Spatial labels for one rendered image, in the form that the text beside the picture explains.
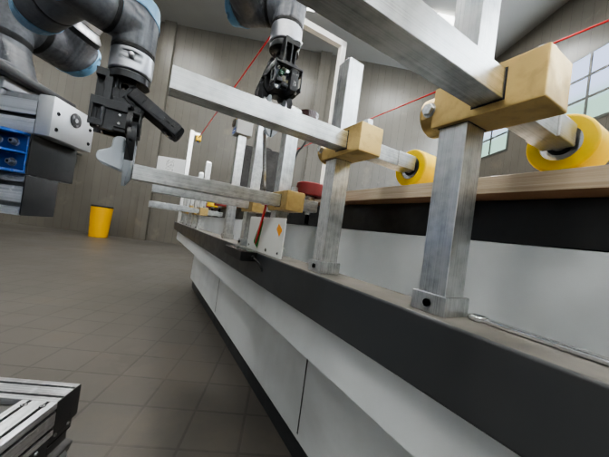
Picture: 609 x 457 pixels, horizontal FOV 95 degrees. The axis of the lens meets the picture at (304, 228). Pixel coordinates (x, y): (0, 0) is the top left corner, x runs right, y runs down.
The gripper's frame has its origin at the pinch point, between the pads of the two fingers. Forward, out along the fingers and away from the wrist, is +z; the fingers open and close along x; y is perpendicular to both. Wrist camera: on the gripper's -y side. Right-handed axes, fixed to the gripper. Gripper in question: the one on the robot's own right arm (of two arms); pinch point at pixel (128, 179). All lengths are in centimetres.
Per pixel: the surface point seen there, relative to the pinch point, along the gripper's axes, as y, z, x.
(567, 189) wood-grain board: -50, -4, 52
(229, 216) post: -35, 3, -53
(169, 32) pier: 2, -473, -782
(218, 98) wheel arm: -10.6, -11.1, 26.5
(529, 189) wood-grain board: -50, -5, 48
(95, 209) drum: 99, 20, -741
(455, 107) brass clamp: -33, -11, 47
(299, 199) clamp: -36.5, -2.3, 5.1
